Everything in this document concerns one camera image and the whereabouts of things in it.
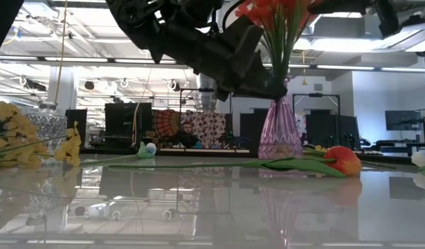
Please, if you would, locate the orange artificial tulip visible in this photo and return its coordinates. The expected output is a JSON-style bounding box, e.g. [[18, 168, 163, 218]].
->
[[107, 145, 363, 179]]

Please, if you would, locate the red artificial flower bunch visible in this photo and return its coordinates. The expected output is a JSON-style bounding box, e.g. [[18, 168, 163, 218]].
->
[[267, 0, 326, 101], [235, 0, 296, 101]]

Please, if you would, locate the clear glass vase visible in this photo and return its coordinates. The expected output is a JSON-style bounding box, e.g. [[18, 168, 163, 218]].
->
[[25, 101, 69, 163]]

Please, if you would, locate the orange mandala tapestry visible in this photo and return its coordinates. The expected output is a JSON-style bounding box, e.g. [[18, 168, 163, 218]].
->
[[152, 109, 181, 139]]

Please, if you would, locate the white pillar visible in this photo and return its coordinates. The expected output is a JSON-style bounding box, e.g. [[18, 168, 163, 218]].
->
[[48, 66, 78, 115]]

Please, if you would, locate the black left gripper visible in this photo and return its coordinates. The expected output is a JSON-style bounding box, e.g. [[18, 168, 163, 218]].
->
[[150, 20, 289, 103]]

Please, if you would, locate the silver ventilation duct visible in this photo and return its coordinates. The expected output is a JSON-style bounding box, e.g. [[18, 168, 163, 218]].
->
[[195, 74, 217, 111]]

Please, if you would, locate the dark wall screen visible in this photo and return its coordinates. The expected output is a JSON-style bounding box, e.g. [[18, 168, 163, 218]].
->
[[385, 110, 423, 131]]

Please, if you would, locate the hanging yellow cord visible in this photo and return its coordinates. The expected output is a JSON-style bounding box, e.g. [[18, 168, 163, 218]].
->
[[55, 0, 69, 104]]

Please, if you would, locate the black metal station frame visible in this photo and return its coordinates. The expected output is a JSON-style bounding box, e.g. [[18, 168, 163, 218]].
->
[[291, 92, 341, 146]]

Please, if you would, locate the red white floral cloth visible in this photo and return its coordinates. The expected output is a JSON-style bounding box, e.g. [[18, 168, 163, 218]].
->
[[179, 111, 228, 146]]

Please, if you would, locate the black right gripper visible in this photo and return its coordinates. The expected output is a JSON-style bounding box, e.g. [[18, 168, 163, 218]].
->
[[308, 0, 370, 16]]

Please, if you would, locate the white artificial tulip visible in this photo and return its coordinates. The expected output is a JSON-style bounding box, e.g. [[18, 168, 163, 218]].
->
[[80, 140, 158, 166], [411, 149, 425, 173]]

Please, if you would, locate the person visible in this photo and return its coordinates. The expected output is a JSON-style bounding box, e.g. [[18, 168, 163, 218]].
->
[[176, 120, 203, 149]]

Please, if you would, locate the long light table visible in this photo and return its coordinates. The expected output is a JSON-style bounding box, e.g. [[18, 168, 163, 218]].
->
[[159, 147, 251, 155]]

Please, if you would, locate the pink glass vase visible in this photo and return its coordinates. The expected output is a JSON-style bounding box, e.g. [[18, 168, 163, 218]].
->
[[257, 77, 304, 160]]

